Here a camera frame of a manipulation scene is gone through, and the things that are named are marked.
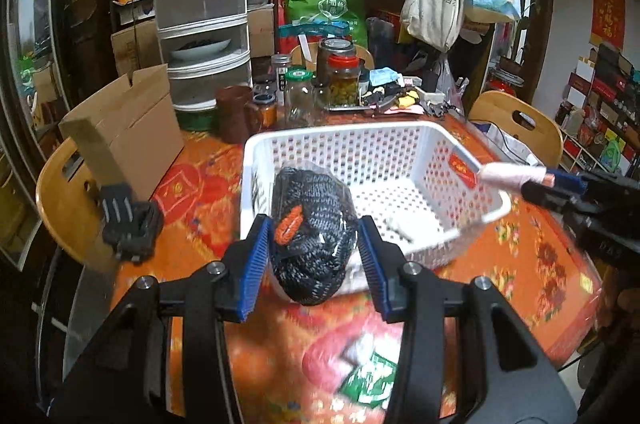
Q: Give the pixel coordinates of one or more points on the red lid pickle jar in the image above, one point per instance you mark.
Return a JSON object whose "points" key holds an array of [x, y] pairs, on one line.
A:
{"points": [[344, 84]]}

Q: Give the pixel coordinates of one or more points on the stacked grey food cover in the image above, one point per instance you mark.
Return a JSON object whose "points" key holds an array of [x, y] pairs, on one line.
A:
{"points": [[202, 4]]}

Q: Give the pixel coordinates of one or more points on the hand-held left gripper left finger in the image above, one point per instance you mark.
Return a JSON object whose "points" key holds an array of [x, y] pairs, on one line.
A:
{"points": [[255, 264]]}

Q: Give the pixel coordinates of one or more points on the wooden chair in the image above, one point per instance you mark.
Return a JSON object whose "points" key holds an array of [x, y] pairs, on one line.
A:
{"points": [[62, 199], [505, 109]]}

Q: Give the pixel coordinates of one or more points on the small white lid jar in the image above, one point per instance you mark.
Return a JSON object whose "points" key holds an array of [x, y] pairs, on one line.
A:
{"points": [[280, 71]]}

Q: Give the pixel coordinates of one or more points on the green lid glass jar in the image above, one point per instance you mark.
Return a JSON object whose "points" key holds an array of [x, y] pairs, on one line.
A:
{"points": [[299, 101]]}

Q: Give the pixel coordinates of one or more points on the white plastic basket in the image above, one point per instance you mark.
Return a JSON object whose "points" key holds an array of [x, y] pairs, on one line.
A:
{"points": [[390, 169]]}

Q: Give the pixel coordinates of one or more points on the large dark lid jar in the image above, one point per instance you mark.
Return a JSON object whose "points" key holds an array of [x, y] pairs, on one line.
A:
{"points": [[334, 51]]}

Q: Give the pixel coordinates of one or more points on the metal tray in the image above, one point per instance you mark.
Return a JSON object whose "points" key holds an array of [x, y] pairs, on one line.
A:
{"points": [[350, 107]]}

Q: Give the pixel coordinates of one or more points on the green shopping bag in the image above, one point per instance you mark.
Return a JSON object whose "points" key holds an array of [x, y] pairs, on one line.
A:
{"points": [[325, 4]]}

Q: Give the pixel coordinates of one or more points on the brown plastic mug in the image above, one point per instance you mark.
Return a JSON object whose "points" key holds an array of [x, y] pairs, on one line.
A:
{"points": [[234, 114]]}

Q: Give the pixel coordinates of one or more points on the red wall poster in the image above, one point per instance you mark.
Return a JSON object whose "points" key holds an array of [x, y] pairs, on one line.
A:
{"points": [[608, 14]]}

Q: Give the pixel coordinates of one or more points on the orange printed tablecloth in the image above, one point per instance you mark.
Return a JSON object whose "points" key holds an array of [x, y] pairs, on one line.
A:
{"points": [[525, 264]]}

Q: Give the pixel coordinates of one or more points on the small orange sauce jar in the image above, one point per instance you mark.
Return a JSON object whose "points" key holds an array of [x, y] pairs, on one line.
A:
{"points": [[265, 113]]}

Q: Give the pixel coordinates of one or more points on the open cardboard box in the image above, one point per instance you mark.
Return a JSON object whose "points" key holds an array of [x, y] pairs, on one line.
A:
{"points": [[130, 134]]}

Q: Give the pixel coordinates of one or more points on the blue face mask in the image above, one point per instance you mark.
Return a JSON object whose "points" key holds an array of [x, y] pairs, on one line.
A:
{"points": [[384, 76]]}

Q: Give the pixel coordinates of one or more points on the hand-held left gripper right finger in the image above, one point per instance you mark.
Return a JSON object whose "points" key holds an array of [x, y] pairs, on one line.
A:
{"points": [[373, 269]]}

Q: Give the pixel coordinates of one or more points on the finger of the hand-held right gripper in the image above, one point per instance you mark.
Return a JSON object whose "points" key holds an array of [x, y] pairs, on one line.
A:
{"points": [[545, 196], [567, 182]]}

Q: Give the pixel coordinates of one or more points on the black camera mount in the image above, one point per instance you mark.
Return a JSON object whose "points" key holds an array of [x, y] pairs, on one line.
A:
{"points": [[131, 221]]}

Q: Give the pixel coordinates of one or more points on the brown cardboard box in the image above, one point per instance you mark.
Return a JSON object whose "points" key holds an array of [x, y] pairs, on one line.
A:
{"points": [[137, 46]]}

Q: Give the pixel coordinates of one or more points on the shelf of boxes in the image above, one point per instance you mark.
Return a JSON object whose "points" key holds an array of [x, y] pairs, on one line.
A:
{"points": [[605, 114]]}

